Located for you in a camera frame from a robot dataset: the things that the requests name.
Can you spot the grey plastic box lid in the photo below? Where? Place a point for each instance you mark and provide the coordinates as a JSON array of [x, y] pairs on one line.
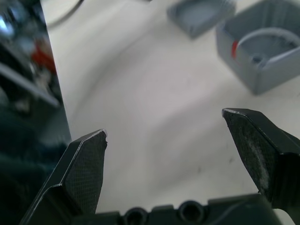
[[199, 16]]

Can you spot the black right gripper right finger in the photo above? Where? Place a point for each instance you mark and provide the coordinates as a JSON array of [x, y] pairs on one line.
[[260, 152]]

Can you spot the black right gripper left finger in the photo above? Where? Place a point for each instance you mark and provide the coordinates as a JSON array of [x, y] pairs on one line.
[[79, 173]]

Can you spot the grey shelf with clutter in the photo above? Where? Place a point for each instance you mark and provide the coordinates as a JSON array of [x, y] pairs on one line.
[[25, 75]]

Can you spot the grey plastic box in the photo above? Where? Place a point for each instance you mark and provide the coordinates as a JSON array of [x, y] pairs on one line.
[[260, 47]]

